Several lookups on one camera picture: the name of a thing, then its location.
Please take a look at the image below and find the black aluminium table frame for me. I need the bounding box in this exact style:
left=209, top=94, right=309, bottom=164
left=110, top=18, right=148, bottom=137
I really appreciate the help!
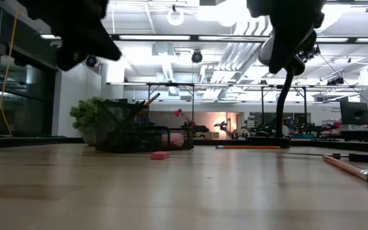
left=0, top=136, right=368, bottom=154

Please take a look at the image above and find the black computer monitor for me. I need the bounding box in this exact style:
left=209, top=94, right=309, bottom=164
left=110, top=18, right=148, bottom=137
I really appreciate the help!
left=339, top=101, right=368, bottom=126

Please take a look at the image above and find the black gooseneck desk lamp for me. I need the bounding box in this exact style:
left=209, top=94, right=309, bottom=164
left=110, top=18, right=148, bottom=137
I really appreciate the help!
left=246, top=29, right=307, bottom=149

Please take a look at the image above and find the orange rubber eraser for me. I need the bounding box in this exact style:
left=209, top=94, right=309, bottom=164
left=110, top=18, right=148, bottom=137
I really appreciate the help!
left=150, top=151, right=171, bottom=160

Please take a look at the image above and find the pink background desk lamp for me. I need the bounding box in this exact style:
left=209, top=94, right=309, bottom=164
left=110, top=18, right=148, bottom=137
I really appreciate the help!
left=172, top=108, right=197, bottom=128

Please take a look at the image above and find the pink sticky note pad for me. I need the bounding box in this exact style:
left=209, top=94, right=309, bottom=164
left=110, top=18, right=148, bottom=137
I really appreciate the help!
left=160, top=132, right=185, bottom=148

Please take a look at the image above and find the round white ceiling lamp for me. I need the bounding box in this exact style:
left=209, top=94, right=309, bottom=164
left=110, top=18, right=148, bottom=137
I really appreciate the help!
left=166, top=4, right=185, bottom=27

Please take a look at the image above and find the black mesh desk organizer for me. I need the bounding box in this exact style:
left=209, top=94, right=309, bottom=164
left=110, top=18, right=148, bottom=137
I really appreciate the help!
left=93, top=99, right=195, bottom=153

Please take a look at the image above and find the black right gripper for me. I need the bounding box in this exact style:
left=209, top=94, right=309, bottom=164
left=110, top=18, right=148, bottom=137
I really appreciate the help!
left=247, top=0, right=327, bottom=75

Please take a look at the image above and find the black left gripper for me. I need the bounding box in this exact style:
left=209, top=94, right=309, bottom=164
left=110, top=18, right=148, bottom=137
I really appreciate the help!
left=17, top=0, right=123, bottom=72

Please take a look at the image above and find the small green potted plant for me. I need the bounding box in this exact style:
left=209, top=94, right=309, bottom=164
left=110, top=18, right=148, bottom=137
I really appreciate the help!
left=69, top=96, right=108, bottom=147

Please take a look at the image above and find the orange pencil with eraser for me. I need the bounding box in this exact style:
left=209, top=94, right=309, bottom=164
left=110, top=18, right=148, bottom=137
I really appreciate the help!
left=215, top=145, right=282, bottom=150
left=321, top=154, right=368, bottom=185
left=125, top=92, right=161, bottom=127

